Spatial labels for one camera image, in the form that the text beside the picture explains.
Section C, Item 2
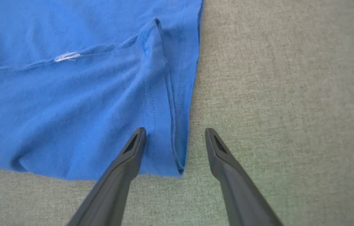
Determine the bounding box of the beige fabric sofa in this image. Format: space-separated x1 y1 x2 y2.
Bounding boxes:
0 0 354 226

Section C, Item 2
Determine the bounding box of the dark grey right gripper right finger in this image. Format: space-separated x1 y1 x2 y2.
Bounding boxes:
205 127 283 226

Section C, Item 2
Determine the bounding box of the blue shirt with white sleeves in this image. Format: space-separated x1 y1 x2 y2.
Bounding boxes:
0 0 204 181

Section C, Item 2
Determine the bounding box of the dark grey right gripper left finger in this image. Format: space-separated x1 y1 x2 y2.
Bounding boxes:
67 127 147 226

